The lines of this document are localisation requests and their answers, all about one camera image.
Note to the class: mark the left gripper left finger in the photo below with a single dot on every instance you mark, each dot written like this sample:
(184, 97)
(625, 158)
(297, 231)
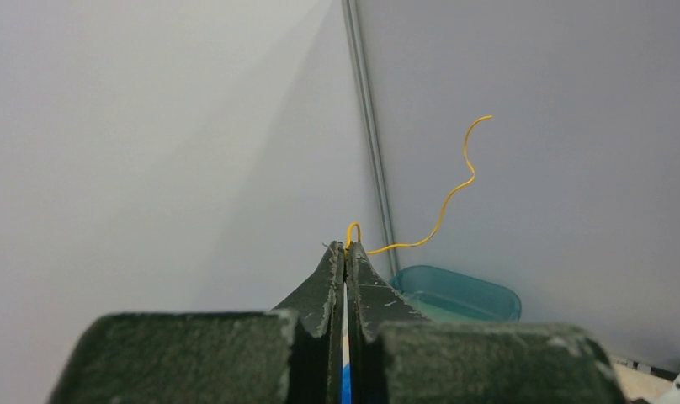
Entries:
(291, 353)

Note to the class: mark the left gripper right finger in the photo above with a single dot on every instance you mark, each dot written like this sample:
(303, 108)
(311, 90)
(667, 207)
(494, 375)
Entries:
(398, 355)

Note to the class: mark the blue three-compartment plastic bin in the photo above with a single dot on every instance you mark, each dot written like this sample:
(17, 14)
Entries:
(346, 389)

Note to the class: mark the teal translucent plastic tray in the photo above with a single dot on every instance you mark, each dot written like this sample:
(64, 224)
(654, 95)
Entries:
(446, 296)

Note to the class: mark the aluminium frame post right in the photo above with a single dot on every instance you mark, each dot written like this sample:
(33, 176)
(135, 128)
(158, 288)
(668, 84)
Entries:
(367, 108)

